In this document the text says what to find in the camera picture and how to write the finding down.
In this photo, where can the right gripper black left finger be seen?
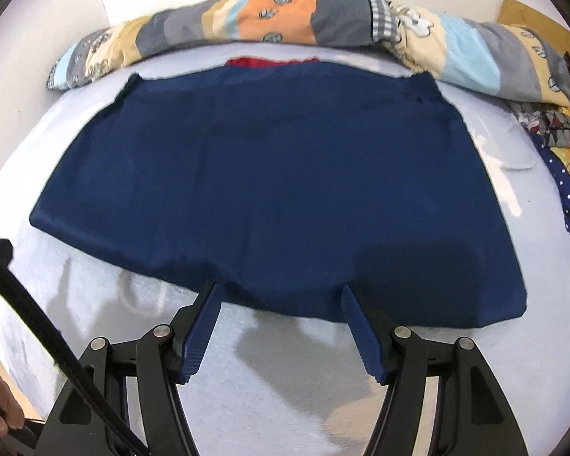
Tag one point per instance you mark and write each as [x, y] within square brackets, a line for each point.
[160, 361]

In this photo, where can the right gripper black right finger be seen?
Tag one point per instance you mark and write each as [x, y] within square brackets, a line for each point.
[472, 415]

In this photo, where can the navy work jacket red collar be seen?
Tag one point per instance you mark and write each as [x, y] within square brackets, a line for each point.
[286, 183]

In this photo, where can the person's left hand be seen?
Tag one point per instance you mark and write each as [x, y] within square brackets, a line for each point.
[11, 413]

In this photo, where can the dark patterned crumpled cloth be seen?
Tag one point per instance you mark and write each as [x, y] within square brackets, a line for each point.
[549, 130]

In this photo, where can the colourful striped rolled quilt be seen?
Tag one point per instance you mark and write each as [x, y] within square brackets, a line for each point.
[507, 62]

